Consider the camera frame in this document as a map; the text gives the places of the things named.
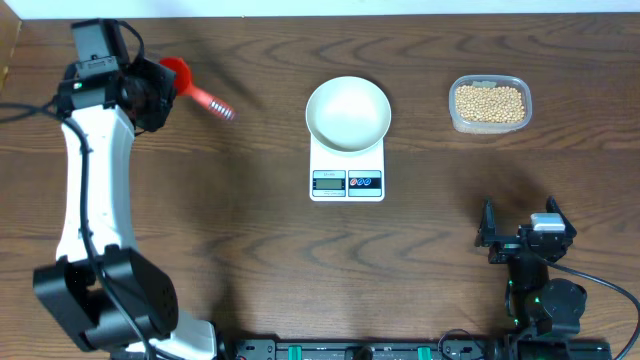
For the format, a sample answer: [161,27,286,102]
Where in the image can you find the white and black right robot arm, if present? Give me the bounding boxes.
[475,197,587,359]

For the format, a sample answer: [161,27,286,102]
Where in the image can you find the pile of soybeans in container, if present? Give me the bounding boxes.
[454,85,525,123]

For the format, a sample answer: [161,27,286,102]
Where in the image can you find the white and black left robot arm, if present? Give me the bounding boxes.
[33,58,222,359]

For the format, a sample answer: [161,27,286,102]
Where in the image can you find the black mounting rail with clamps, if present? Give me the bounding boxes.
[109,338,614,360]

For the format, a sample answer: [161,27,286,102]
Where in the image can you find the clear plastic container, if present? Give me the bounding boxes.
[448,75,533,135]

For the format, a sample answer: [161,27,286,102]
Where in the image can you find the white digital kitchen scale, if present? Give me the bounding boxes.
[309,138,386,202]

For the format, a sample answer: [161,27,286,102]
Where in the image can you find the cream ceramic bowl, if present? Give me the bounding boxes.
[305,76,392,154]

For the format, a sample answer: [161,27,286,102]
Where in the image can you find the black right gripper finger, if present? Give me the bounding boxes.
[545,196,575,231]
[474,198,498,247]

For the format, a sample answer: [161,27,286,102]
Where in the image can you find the red plastic measuring scoop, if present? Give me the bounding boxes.
[160,57,236,121]

